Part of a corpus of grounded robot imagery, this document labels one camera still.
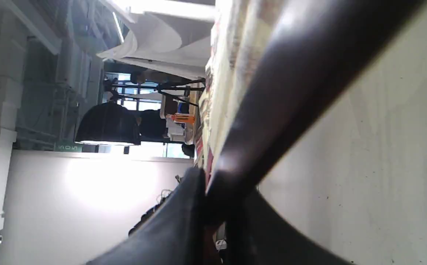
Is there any orange bottle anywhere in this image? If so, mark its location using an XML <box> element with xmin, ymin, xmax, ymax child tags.
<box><xmin>165</xmin><ymin>113</ymin><xmax>195</xmax><ymax>124</ymax></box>

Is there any black dome pendant lamp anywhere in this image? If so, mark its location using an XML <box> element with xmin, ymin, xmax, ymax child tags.
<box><xmin>74</xmin><ymin>102</ymin><xmax>141</xmax><ymax>146</ymax></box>

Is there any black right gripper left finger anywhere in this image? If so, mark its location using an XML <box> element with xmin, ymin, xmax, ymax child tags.
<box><xmin>88</xmin><ymin>168</ymin><xmax>205</xmax><ymax>265</ymax></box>

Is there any grey backdrop curtain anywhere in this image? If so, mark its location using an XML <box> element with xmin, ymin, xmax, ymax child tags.
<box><xmin>98</xmin><ymin>13</ymin><xmax>213</xmax><ymax>80</ymax></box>

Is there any painted paper folding fan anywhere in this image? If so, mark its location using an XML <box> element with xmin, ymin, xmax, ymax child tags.
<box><xmin>203</xmin><ymin>0</ymin><xmax>427</xmax><ymax>226</ymax></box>

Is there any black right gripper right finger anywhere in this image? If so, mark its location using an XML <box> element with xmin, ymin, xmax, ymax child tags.
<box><xmin>226</xmin><ymin>191</ymin><xmax>350</xmax><ymax>265</ymax></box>

